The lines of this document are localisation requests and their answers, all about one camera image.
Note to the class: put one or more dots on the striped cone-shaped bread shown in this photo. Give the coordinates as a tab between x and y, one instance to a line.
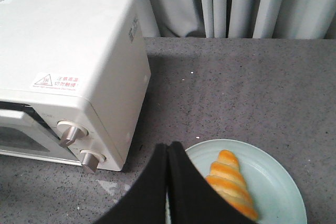
226	179

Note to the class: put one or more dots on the beige upper temperature knob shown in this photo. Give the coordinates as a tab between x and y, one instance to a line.
71	131

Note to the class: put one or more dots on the white Toshiba toaster oven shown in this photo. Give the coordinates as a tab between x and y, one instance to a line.
82	61

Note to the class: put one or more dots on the light green plate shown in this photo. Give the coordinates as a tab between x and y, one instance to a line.
275	195

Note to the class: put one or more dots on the white glass oven door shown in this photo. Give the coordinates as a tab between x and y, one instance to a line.
23	136

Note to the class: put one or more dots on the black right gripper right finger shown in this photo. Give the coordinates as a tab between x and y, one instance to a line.
191	199

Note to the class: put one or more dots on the beige lower timer knob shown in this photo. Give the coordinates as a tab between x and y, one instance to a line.
91	160

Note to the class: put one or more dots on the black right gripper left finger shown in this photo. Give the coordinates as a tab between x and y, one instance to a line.
145	201

